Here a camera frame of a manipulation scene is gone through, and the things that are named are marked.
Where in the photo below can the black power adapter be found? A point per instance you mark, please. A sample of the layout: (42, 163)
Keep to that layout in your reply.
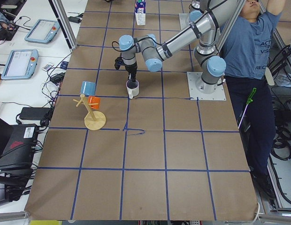
(34, 113)

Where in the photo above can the blue white milk carton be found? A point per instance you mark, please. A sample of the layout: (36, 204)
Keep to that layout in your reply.
(140, 12)

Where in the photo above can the white ribbed mug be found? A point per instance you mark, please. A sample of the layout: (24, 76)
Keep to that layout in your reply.
(132, 88)

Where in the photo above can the teach pendant far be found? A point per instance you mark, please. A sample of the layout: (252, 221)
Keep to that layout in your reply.
(43, 31)

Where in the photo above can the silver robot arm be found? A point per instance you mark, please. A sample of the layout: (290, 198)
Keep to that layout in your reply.
(204, 21)
(198, 6)

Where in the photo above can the person in blue shirt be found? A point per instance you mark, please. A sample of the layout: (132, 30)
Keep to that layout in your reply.
(246, 52)

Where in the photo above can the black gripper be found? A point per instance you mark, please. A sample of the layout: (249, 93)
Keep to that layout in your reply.
(131, 69)

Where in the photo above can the teach pendant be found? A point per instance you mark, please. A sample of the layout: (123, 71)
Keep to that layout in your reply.
(43, 31)
(20, 65)

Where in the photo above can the black computer box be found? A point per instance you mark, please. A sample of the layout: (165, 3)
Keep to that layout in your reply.
(16, 145)

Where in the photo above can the aluminium frame post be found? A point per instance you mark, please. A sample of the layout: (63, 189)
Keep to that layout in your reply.
(60, 15)

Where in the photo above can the orange cup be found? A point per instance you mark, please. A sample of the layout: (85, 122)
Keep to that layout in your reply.
(94, 102)

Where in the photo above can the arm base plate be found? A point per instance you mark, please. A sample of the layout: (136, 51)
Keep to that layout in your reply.
(184, 19)
(199, 90)

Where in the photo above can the teach pendant near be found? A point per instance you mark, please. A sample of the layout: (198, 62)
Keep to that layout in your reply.
(20, 65)

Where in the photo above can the small remote control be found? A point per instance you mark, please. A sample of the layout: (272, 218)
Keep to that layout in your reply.
(47, 66)

